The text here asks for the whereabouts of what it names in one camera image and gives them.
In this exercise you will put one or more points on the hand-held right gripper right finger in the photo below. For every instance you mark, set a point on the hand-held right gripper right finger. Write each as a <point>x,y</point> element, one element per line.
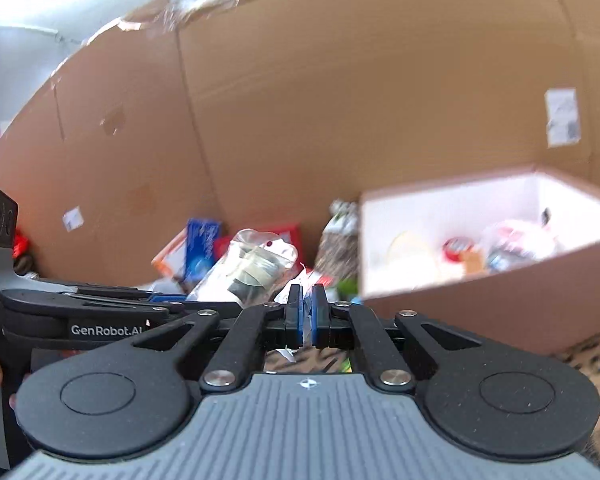
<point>320,317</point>

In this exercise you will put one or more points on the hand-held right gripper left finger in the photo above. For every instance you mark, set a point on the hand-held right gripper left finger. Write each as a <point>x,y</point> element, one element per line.
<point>295,317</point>

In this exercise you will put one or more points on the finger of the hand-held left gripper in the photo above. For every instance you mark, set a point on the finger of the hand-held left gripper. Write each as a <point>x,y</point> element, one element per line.
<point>130,294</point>
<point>215,306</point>

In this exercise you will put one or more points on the cardboard box white inside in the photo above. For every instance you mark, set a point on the cardboard box white inside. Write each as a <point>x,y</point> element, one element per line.
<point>480,290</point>

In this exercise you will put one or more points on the green item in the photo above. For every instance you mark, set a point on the green item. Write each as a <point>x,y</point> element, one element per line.
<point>347,290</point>

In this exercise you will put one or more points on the clear bag with dark contents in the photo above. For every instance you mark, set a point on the clear bag with dark contents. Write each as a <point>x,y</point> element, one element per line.
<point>247,267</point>

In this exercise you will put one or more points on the orange and white packet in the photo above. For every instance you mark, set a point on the orange and white packet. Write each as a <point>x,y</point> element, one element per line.
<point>170,260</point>

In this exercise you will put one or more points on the blue packet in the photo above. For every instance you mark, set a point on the blue packet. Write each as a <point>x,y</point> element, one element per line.
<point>200,250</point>

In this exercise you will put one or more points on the brown speckled bag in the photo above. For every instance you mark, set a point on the brown speckled bag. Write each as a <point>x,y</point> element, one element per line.
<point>337,255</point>

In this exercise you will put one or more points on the small white sticker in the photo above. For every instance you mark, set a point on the small white sticker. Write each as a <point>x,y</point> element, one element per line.
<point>73,219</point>

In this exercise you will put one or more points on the cream round item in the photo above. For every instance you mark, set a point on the cream round item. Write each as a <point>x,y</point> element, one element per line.
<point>412,252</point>

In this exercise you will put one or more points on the red and white round tin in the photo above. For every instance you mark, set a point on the red and white round tin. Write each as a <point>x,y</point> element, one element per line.
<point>459,250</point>

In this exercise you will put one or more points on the large brown cardboard sheet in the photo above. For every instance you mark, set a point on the large brown cardboard sheet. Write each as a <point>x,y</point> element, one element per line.
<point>330,110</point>

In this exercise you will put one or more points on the clear crumpled plastic bag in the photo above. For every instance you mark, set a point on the clear crumpled plastic bag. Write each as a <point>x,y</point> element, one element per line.
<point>517,245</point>

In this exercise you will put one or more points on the patterned brown mat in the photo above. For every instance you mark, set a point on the patterned brown mat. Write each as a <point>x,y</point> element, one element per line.
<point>597,375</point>

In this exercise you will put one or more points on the white paper label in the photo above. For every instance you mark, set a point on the white paper label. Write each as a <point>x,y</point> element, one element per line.
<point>561,116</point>

